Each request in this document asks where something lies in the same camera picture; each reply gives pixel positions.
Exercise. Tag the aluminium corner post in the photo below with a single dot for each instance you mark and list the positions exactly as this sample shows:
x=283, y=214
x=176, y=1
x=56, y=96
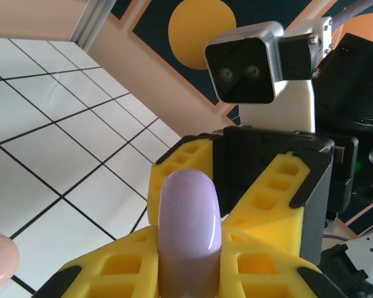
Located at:
x=93, y=21

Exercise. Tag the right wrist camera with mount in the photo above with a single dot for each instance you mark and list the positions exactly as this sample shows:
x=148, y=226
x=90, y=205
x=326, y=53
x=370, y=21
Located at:
x=245, y=71

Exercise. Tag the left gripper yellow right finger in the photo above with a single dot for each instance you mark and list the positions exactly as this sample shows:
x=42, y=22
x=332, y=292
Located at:
x=289, y=267

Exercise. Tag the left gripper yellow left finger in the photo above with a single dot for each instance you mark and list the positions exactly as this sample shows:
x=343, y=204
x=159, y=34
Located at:
x=149, y=242

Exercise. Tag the pink round earbud case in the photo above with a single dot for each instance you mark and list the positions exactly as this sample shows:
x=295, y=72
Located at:
x=1, y=260

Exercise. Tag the purple round earbud case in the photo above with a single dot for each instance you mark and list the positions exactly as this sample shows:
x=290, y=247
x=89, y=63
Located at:
x=189, y=217

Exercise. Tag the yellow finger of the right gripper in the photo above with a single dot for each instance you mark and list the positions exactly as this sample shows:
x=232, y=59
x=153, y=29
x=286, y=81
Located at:
x=157, y=177
x=267, y=211

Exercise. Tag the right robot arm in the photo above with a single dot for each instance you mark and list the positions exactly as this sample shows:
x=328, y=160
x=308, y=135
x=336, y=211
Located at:
x=360, y=93

